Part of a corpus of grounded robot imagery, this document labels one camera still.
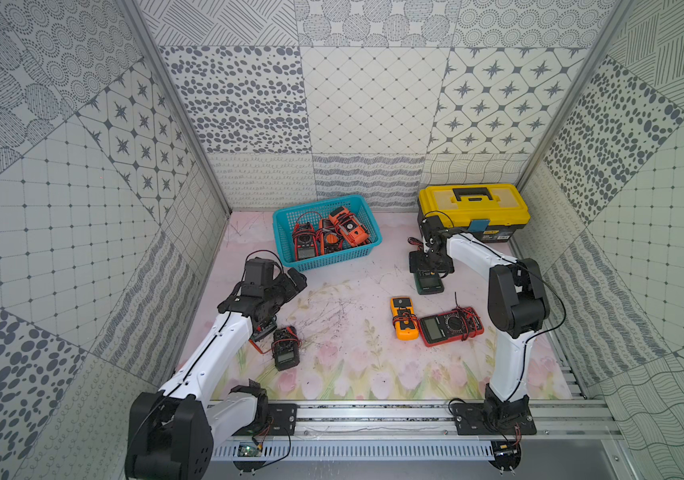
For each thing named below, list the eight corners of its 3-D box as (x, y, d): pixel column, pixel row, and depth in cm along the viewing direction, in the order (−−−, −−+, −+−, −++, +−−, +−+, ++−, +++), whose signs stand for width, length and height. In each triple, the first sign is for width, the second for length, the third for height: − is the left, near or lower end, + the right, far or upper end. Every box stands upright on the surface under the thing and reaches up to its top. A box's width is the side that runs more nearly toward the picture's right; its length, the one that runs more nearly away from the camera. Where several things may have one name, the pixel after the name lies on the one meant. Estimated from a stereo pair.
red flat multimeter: (426, 348, 88) (429, 343, 84) (416, 322, 93) (418, 316, 90) (481, 336, 90) (486, 330, 87) (469, 311, 96) (473, 305, 92)
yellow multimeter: (393, 341, 89) (395, 335, 86) (390, 302, 97) (391, 296, 94) (417, 341, 89) (420, 335, 86) (412, 302, 98) (414, 296, 94)
